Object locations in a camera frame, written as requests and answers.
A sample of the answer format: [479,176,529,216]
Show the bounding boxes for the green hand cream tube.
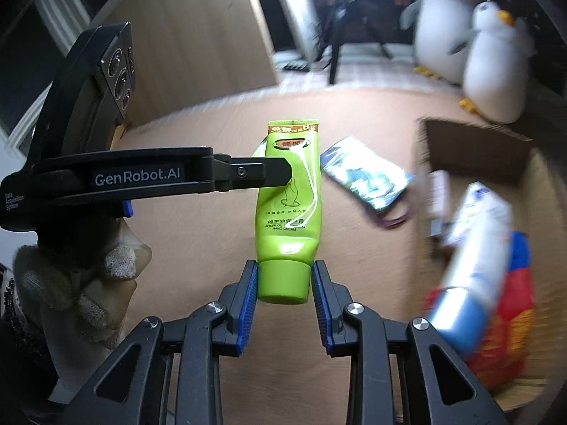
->
[255,120,322,304]

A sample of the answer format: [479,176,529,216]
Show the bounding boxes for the blue cartoon packet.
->
[320,136,414,213]

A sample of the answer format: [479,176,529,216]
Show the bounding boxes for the white blue lotion bottle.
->
[428,181,513,333]

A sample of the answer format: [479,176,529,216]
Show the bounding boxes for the white patterned tissue pack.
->
[427,170,451,240]

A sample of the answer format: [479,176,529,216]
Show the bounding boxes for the white gloved left hand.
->
[11,216,154,355]

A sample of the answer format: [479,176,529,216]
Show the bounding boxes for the light wood headboard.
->
[91,0,278,127]

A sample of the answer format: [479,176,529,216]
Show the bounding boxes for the red snack bag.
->
[423,231,535,390]

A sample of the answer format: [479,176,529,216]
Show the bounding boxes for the cardboard box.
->
[408,118,566,413]

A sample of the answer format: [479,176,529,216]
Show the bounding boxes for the black power strip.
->
[282,61,310,73]

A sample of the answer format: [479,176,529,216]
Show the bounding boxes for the black tripod stand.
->
[315,0,393,85]

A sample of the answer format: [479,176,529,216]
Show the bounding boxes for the small white penguin plush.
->
[448,0,535,125]

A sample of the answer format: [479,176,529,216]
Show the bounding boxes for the large white penguin plush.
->
[399,0,482,85]

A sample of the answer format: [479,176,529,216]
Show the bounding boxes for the purple hair ties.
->
[369,200,417,231]

